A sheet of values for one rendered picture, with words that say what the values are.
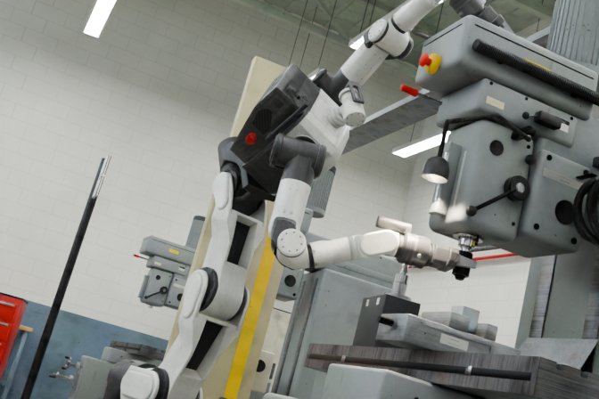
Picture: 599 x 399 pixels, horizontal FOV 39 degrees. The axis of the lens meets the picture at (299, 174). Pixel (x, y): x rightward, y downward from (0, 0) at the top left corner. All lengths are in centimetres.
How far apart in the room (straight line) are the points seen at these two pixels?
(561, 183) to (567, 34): 50
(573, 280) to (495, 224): 37
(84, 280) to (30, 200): 121
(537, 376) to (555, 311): 83
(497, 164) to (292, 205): 58
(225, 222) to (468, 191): 79
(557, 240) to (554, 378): 68
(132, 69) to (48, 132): 141
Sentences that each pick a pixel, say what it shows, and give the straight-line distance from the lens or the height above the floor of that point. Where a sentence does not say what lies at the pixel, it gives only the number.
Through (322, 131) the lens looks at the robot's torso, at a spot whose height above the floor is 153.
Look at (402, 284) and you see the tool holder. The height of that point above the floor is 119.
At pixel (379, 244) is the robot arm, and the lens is 231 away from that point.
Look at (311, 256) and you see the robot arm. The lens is 231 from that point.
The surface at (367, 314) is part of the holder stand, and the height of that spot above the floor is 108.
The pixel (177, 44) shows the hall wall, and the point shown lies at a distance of 1195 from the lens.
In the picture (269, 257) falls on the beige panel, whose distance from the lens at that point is 400.
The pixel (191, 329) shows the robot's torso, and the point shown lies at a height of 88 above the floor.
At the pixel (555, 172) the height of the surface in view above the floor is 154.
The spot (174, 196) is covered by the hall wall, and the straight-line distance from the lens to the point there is 1146.
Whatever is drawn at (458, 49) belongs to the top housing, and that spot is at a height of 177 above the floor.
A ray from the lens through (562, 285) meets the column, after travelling 267.
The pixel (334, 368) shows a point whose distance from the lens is 236.
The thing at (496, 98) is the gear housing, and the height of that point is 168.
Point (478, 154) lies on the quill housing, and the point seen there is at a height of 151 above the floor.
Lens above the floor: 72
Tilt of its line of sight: 15 degrees up
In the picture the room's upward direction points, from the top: 15 degrees clockwise
